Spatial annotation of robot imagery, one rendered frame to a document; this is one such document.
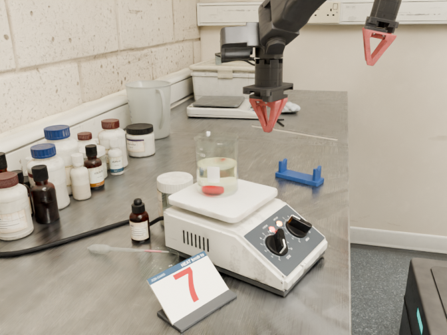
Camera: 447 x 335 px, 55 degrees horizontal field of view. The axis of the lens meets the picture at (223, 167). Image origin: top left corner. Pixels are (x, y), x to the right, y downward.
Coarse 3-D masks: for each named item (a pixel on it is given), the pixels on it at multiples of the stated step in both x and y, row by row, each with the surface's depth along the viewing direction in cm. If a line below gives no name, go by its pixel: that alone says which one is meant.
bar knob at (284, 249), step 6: (276, 234) 55; (282, 234) 55; (270, 240) 55; (276, 240) 55; (282, 240) 54; (270, 246) 54; (276, 246) 55; (282, 246) 53; (276, 252) 54; (282, 252) 54
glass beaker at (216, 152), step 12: (204, 132) 63; (216, 132) 63; (228, 132) 63; (204, 144) 58; (216, 144) 57; (228, 144) 58; (204, 156) 59; (216, 156) 58; (228, 156) 59; (204, 168) 59; (216, 168) 59; (228, 168) 59; (204, 180) 60; (216, 180) 59; (228, 180) 60; (204, 192) 60; (216, 192) 60; (228, 192) 60
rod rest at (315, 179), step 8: (280, 168) 91; (320, 168) 88; (280, 176) 91; (288, 176) 90; (296, 176) 90; (304, 176) 90; (312, 176) 90; (320, 176) 89; (312, 184) 87; (320, 184) 88
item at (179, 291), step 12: (192, 264) 54; (204, 264) 55; (168, 276) 52; (180, 276) 52; (192, 276) 53; (204, 276) 54; (216, 276) 55; (156, 288) 50; (168, 288) 51; (180, 288) 51; (192, 288) 52; (204, 288) 53; (216, 288) 53; (168, 300) 50; (180, 300) 50; (192, 300) 51; (180, 312) 49
